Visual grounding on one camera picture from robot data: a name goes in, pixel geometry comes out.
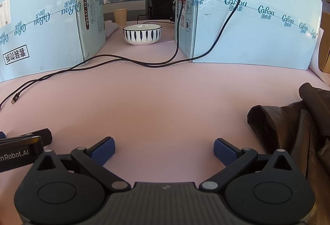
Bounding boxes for white bowl black stripes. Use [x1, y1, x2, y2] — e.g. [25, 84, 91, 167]
[123, 24, 162, 46]

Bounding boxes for white cloth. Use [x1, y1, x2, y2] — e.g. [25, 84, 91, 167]
[104, 20, 119, 38]

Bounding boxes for thin black desk cable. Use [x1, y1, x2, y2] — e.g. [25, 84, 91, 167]
[137, 6, 178, 25]

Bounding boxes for brown cardboard box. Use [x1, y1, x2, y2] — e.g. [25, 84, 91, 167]
[318, 11, 330, 73]

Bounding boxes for left light blue cardboard box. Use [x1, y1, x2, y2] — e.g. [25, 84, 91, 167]
[0, 0, 107, 83]

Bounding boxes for right light blue cardboard box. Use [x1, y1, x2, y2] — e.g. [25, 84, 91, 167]
[175, 0, 323, 71]

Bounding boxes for light blue cardboard box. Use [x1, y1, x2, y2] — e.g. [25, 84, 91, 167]
[0, 0, 107, 83]
[175, 0, 323, 71]

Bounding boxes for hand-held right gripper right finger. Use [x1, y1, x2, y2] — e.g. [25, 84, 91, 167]
[198, 137, 297, 192]

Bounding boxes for brown garment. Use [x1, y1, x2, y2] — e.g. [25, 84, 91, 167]
[247, 82, 330, 225]

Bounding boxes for black office chair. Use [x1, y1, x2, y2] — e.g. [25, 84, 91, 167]
[150, 0, 174, 20]

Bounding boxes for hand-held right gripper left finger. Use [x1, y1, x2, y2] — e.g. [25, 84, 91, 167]
[31, 137, 131, 192]

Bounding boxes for tan paper cup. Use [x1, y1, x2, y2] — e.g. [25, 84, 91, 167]
[113, 8, 128, 26]

